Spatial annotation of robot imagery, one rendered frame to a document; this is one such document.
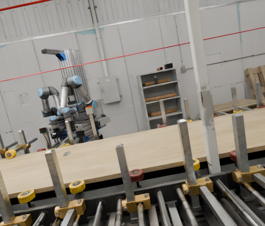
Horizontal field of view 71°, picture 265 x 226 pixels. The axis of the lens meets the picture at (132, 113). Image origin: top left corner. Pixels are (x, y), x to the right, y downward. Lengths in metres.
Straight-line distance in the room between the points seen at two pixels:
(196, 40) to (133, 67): 3.78
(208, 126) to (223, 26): 4.73
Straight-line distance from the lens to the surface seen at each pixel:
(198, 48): 0.99
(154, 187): 1.02
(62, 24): 5.05
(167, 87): 4.83
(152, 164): 1.09
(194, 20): 1.01
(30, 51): 5.09
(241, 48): 5.78
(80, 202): 1.02
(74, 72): 2.92
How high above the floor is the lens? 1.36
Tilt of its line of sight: 8 degrees down
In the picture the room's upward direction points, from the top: 11 degrees counter-clockwise
